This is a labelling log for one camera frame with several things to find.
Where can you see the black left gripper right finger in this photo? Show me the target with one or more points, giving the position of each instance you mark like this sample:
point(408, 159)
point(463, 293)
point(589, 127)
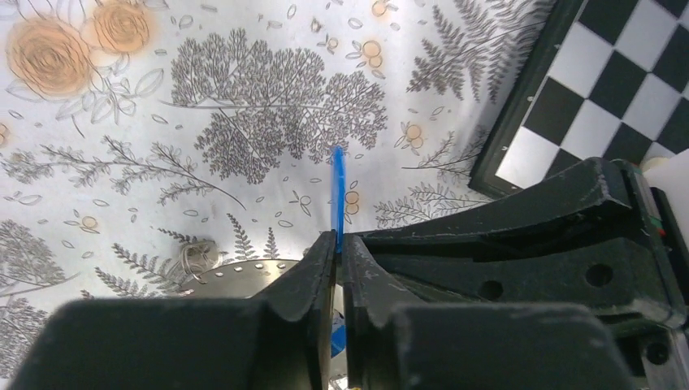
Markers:
point(578, 282)

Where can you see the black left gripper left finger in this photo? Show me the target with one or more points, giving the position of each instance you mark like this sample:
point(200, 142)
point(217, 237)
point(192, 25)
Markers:
point(278, 339)

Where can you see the blue key tag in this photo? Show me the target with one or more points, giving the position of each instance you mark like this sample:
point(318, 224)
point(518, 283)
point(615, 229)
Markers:
point(338, 190)

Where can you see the black white chessboard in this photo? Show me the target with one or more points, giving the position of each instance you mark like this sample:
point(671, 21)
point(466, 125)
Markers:
point(605, 79)

